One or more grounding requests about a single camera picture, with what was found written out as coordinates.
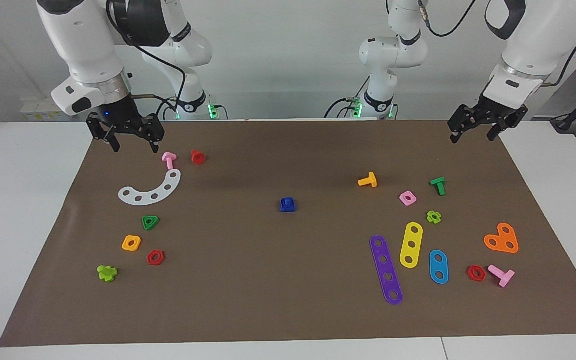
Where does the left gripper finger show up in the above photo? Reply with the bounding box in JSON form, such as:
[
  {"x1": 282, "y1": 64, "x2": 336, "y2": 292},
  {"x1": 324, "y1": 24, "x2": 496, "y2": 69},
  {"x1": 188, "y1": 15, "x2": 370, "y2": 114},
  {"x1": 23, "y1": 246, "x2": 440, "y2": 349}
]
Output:
[
  {"x1": 488, "y1": 106, "x2": 529, "y2": 141},
  {"x1": 448, "y1": 105, "x2": 479, "y2": 144}
]

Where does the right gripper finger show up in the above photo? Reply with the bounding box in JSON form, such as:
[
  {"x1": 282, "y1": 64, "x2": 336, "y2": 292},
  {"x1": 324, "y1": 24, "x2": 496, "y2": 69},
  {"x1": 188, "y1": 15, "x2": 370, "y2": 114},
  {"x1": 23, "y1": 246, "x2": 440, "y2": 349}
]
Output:
[
  {"x1": 140, "y1": 114, "x2": 165, "y2": 154},
  {"x1": 87, "y1": 114, "x2": 120, "y2": 153}
]

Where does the white curved perforated plate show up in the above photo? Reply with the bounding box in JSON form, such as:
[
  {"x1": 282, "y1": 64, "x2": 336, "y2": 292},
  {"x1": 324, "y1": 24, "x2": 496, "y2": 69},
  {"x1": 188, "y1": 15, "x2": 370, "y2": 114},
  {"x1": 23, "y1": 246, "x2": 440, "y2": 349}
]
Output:
[{"x1": 118, "y1": 169, "x2": 182, "y2": 206}]

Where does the white box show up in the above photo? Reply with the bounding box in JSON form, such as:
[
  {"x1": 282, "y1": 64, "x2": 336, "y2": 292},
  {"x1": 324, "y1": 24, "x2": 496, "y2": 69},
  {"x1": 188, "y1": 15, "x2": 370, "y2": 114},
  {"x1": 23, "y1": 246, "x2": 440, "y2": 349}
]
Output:
[{"x1": 20, "y1": 97, "x2": 76, "y2": 122}]

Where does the orange heart plate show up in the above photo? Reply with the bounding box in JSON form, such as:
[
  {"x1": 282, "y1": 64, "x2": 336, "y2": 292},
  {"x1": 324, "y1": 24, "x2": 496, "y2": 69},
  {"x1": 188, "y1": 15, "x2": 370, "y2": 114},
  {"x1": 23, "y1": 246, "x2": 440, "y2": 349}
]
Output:
[{"x1": 483, "y1": 222, "x2": 520, "y2": 254}]

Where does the yellow three-hole plate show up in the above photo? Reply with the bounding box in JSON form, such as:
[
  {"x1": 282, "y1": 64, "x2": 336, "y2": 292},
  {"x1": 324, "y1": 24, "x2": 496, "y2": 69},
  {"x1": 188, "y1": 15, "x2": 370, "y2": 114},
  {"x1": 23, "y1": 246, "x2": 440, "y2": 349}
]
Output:
[{"x1": 399, "y1": 222, "x2": 424, "y2": 269}]

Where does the blue two-hole plate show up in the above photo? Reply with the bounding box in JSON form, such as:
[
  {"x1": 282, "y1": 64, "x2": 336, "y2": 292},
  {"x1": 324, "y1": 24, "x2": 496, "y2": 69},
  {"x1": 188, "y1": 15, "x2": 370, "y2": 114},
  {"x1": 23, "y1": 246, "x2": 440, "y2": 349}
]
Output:
[{"x1": 428, "y1": 249, "x2": 450, "y2": 285}]

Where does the purple four-hole plate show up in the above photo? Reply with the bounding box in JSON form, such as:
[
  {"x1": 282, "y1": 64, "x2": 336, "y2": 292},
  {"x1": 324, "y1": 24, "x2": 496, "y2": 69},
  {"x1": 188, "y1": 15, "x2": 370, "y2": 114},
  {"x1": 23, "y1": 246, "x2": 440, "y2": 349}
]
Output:
[{"x1": 369, "y1": 235, "x2": 404, "y2": 306}]

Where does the brown table mat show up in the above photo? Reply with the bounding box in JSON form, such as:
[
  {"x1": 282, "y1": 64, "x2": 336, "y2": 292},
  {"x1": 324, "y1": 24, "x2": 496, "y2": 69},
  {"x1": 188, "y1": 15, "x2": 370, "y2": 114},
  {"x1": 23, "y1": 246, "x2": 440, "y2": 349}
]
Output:
[{"x1": 0, "y1": 119, "x2": 576, "y2": 348}]

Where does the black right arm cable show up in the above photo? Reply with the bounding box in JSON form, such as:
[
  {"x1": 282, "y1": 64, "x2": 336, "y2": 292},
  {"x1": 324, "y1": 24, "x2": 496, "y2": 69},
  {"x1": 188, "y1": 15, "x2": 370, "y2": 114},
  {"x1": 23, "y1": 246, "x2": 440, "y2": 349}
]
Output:
[{"x1": 105, "y1": 0, "x2": 189, "y2": 121}]

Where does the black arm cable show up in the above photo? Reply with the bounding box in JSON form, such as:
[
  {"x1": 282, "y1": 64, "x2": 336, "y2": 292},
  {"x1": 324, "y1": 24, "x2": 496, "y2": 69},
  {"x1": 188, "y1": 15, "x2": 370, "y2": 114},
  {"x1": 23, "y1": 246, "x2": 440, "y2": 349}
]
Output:
[
  {"x1": 418, "y1": 0, "x2": 576, "y2": 88},
  {"x1": 105, "y1": 0, "x2": 189, "y2": 121}
]

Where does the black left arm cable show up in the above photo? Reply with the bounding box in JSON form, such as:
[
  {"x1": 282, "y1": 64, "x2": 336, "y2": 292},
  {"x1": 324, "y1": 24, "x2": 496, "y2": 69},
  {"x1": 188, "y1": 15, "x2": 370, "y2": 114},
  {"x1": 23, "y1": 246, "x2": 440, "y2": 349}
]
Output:
[{"x1": 418, "y1": 0, "x2": 576, "y2": 88}]

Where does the black base cable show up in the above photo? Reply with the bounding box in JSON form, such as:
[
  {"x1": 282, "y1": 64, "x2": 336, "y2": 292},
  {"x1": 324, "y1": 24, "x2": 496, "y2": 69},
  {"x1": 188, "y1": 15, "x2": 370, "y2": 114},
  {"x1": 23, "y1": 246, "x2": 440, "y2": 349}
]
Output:
[{"x1": 324, "y1": 96, "x2": 366, "y2": 119}]

